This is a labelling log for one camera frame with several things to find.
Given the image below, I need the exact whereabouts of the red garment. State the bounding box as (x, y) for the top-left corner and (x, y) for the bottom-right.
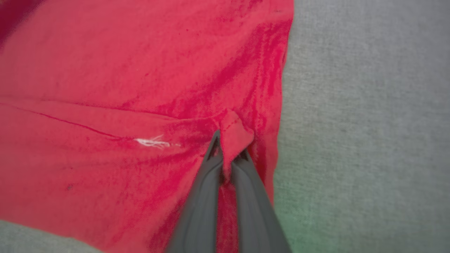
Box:
(0, 0), (295, 253)

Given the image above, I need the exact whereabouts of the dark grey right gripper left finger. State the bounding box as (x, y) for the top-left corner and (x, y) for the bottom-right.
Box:
(165, 130), (225, 253)

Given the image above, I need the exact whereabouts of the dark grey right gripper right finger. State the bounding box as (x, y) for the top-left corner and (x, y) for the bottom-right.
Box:
(230, 149), (293, 253)

